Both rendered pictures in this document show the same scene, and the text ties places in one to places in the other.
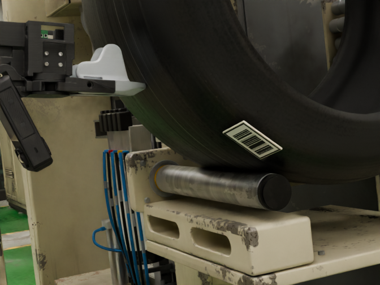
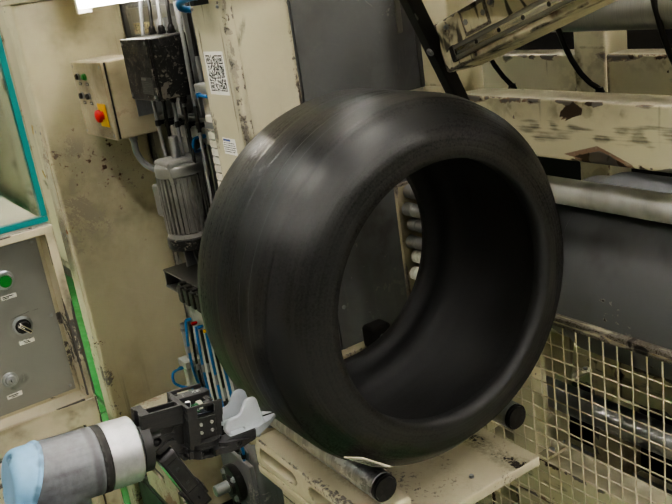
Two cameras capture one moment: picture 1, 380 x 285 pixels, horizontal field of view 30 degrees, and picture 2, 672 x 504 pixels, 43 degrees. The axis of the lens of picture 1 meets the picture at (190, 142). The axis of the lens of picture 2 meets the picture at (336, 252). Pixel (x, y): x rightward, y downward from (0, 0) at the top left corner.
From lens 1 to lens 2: 0.69 m
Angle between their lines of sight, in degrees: 17
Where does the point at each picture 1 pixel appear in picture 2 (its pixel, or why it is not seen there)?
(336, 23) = (408, 210)
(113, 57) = (251, 408)
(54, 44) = (206, 415)
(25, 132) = (190, 487)
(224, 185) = (339, 467)
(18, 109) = (183, 473)
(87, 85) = (236, 444)
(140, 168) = not seen: hidden behind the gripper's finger
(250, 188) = (364, 484)
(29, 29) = (188, 415)
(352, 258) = not seen: outside the picture
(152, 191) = not seen: hidden behind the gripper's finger
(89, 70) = (234, 425)
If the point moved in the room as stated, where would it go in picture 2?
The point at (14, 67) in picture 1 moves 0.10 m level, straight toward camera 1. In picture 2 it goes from (176, 440) to (193, 474)
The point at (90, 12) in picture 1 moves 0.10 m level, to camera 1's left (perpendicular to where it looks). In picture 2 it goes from (217, 341) to (150, 355)
